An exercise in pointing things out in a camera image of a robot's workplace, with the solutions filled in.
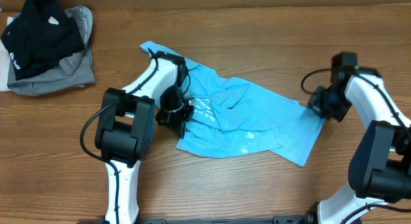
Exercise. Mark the light blue t-shirt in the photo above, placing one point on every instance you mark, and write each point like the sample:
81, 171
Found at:
234, 117

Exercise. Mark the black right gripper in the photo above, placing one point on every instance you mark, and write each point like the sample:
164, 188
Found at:
314, 104

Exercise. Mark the black folded shirt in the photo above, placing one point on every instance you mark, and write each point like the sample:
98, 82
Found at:
40, 37

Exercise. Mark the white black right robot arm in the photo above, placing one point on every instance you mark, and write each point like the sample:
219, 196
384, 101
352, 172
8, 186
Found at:
379, 171

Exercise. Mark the grey folded shirt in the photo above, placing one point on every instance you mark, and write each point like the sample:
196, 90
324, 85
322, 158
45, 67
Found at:
73, 71

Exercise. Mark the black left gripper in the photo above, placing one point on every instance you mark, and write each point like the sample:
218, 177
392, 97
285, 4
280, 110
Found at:
180, 120

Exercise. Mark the white folded shirt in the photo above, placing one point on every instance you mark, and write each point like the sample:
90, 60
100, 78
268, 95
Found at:
4, 68

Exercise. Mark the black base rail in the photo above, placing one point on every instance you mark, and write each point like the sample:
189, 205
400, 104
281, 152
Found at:
295, 219

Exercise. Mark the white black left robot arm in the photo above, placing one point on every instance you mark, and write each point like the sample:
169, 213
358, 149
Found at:
125, 128

